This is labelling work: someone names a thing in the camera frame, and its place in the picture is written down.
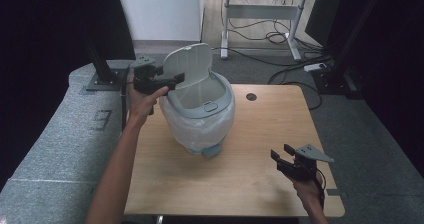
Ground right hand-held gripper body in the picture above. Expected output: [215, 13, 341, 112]
[276, 143, 335, 182]

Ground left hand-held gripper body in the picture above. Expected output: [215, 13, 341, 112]
[129, 56, 168, 96]

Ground white grey pedal trash can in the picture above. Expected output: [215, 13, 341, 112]
[158, 42, 236, 159]

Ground person's left hand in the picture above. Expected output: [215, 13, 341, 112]
[127, 82, 170, 127]

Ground person's right hand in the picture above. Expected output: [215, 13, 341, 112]
[291, 175, 326, 212]

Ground clear plastic trash bag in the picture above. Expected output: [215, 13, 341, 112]
[158, 93, 236, 154]

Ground grey floor outlet plate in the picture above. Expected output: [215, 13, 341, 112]
[90, 109, 113, 132]

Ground white panel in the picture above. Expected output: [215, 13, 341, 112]
[114, 0, 205, 43]

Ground white power strip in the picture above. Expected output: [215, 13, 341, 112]
[303, 62, 329, 74]

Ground white-legged wooden desk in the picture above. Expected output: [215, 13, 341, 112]
[213, 0, 345, 62]

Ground black curtain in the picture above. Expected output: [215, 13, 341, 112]
[0, 0, 137, 190]
[328, 0, 424, 169]

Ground black metal stand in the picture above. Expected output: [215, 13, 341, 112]
[312, 0, 389, 97]

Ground black computer tower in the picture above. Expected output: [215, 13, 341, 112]
[304, 0, 345, 49]

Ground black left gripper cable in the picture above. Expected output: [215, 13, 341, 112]
[120, 67, 130, 132]

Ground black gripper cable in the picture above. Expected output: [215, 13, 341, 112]
[314, 169, 327, 209]
[120, 67, 130, 132]

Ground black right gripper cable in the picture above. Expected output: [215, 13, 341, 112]
[314, 169, 327, 209]

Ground black stand with base plate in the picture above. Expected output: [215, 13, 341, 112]
[83, 37, 130, 93]

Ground looped black floor cable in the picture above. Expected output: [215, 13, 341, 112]
[267, 68, 324, 111]

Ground long black floor cable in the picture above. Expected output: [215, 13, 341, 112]
[211, 46, 332, 68]

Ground tangled black cables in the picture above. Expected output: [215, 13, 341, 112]
[229, 0, 322, 52]

